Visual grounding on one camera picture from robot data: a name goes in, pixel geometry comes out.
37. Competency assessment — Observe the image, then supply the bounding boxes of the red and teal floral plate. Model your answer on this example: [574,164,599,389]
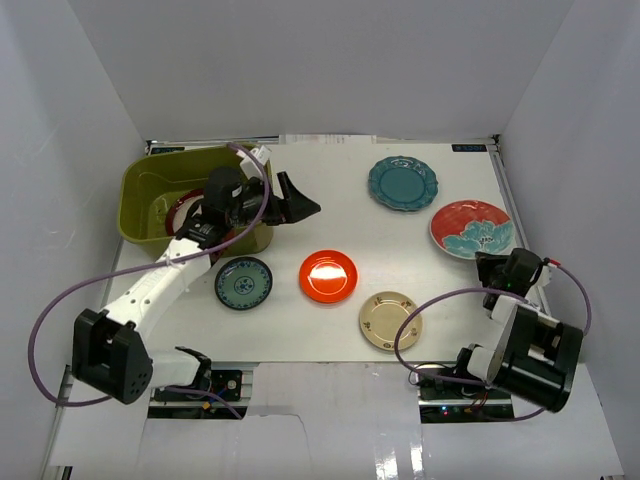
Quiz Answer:
[429,200,515,260]

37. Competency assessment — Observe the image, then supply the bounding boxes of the dark red rimmed cream plate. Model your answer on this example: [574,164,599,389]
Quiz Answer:
[165,189,204,236]

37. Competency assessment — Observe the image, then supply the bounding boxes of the teal scalloped plate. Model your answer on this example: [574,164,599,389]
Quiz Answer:
[367,156,439,212]

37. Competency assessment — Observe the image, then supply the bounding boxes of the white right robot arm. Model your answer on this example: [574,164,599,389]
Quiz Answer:
[451,248,584,413]

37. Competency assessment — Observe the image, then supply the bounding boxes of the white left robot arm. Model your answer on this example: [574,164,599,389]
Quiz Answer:
[71,167,321,405]

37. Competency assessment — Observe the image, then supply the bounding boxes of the olive green plastic bin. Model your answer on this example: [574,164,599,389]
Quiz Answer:
[118,146,274,260]

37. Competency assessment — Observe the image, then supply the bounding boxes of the white paper sheets at back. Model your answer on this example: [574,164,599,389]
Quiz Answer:
[279,134,377,145]

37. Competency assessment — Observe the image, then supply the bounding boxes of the orange glossy plate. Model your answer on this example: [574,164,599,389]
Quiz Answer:
[298,250,359,304]

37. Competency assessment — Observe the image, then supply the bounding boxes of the green blue patterned small plate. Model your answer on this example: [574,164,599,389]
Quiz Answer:
[214,257,273,311]

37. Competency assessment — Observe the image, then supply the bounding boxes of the cream floral plate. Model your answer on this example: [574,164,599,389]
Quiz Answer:
[358,291,417,352]

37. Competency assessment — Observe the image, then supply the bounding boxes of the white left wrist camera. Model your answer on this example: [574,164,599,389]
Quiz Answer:
[236,146,271,179]

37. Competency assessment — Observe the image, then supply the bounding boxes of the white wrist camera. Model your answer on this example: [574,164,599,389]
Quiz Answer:
[531,257,559,288]
[236,146,271,179]

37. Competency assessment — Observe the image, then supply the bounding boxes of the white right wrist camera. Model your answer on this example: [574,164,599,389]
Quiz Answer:
[531,257,559,288]

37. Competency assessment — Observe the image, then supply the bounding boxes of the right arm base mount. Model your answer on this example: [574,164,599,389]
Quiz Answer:
[408,372,515,425]

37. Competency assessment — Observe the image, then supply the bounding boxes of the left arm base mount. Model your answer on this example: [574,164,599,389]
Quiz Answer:
[147,369,252,420]

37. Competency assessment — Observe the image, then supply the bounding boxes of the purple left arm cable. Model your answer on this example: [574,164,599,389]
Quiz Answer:
[27,142,274,420]

